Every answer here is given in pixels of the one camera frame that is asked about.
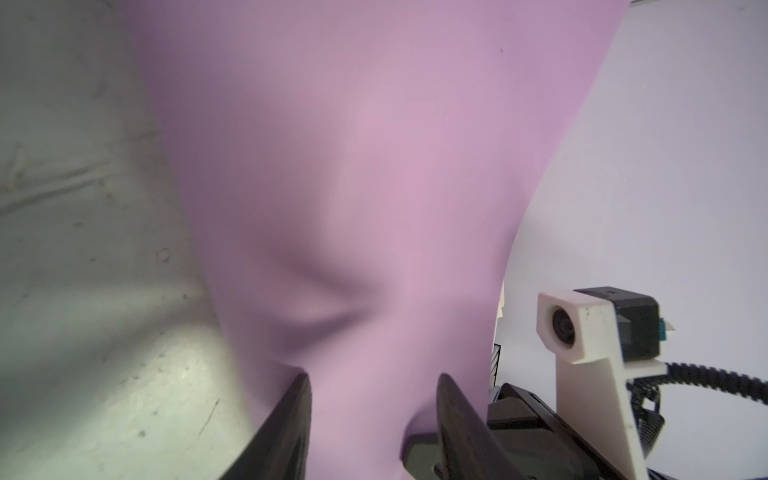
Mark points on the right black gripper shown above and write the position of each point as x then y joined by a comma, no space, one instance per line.
534,438

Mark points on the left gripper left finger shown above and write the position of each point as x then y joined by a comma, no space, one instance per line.
278,450

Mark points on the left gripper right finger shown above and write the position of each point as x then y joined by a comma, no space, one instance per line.
468,449

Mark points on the purple pink wrapping paper sheet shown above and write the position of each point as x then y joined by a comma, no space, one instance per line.
354,174

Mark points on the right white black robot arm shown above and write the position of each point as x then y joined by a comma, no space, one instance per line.
689,384

